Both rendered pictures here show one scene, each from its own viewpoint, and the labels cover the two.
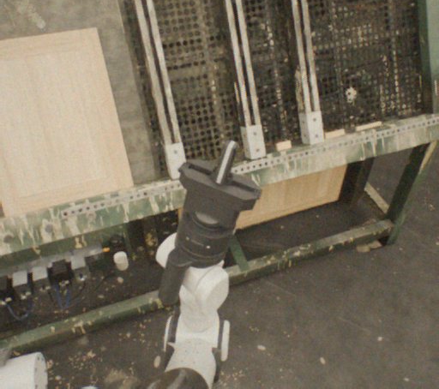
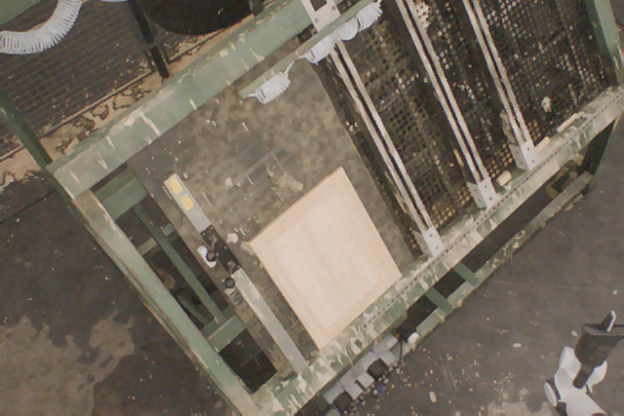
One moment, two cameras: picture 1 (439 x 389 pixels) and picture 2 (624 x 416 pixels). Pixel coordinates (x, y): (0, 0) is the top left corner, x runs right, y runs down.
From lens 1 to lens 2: 1.89 m
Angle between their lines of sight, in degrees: 17
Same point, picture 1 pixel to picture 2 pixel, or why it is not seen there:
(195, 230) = (598, 355)
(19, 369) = not seen: outside the picture
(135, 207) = (411, 293)
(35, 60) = (306, 218)
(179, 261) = (590, 369)
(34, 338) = not seen: outside the picture
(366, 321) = (598, 281)
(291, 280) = (514, 269)
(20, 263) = (339, 378)
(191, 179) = (596, 335)
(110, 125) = (371, 238)
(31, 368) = not seen: outside the picture
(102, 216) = (389, 313)
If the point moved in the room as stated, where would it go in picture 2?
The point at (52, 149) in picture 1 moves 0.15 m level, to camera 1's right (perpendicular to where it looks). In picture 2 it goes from (336, 280) to (372, 265)
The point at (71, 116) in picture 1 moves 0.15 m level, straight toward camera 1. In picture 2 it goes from (342, 247) to (372, 272)
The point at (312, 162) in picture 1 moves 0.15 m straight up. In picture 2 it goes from (532, 182) to (538, 163)
